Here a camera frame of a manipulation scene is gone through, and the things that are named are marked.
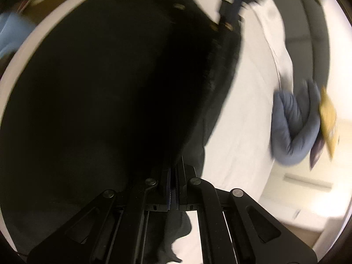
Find purple cushion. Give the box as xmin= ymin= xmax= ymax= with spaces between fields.
xmin=310 ymin=132 xmax=325 ymax=170

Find blue rolled duvet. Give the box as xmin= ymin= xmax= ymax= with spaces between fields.
xmin=270 ymin=80 xmax=320 ymax=166

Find white folded sheet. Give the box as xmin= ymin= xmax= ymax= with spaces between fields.
xmin=249 ymin=0 xmax=293 ymax=92

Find yellow cushion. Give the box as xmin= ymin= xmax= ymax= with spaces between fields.
xmin=319 ymin=86 xmax=338 ymax=159

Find black pants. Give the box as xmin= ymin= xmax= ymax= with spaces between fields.
xmin=1 ymin=0 xmax=241 ymax=263

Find grey padded headboard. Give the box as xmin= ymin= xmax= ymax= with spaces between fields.
xmin=286 ymin=0 xmax=330 ymax=91

